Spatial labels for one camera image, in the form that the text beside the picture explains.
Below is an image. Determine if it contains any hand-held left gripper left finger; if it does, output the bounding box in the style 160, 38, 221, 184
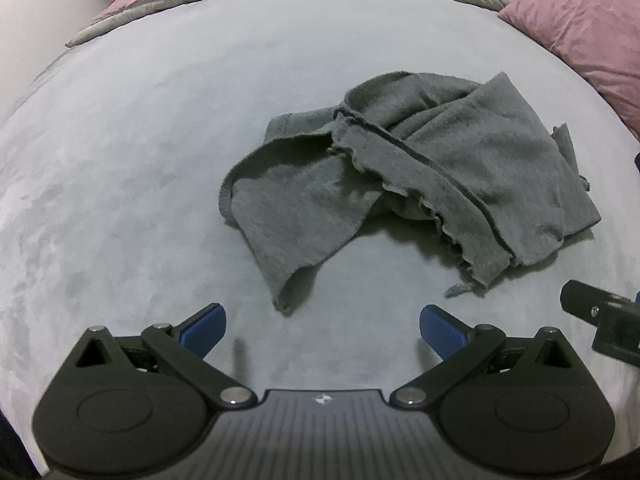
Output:
75, 302, 258, 409

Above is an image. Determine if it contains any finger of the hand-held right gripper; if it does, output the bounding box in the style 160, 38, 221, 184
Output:
560, 280, 613, 323

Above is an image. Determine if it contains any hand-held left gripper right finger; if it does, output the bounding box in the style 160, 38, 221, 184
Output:
390, 304, 576, 409

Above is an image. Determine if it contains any grey knit ruffled top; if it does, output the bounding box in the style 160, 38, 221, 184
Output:
218, 71, 602, 317

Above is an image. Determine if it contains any light grey bed sheet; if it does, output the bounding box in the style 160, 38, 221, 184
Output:
0, 0, 640, 466

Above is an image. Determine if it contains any large pink pillow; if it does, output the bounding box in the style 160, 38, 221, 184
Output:
497, 0, 640, 141

